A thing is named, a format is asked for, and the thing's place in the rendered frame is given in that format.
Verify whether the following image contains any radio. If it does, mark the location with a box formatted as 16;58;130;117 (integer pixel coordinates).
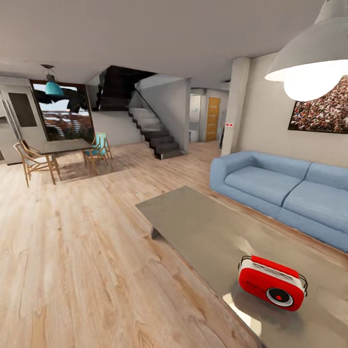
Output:
238;256;307;312

